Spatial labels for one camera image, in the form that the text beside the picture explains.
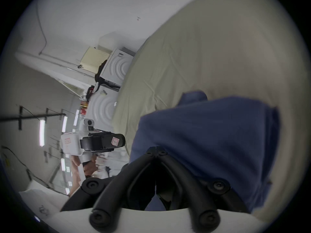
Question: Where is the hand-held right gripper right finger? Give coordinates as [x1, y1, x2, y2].
[156, 147, 251, 232]

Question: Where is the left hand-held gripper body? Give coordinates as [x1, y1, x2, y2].
[59, 118, 98, 179]

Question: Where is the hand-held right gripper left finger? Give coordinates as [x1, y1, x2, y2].
[60, 147, 157, 232]

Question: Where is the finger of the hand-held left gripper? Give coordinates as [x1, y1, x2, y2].
[81, 132, 126, 153]

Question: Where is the dark blue shirt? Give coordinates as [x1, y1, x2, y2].
[129, 90, 280, 212]

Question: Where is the person's left forearm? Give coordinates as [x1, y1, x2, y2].
[68, 171, 84, 196]

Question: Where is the person's left hand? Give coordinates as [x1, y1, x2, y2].
[71, 154, 98, 179]

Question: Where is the white washing machine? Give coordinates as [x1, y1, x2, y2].
[86, 89, 120, 133]
[99, 47, 135, 89]

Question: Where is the beige carton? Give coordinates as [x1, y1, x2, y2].
[80, 46, 113, 78]

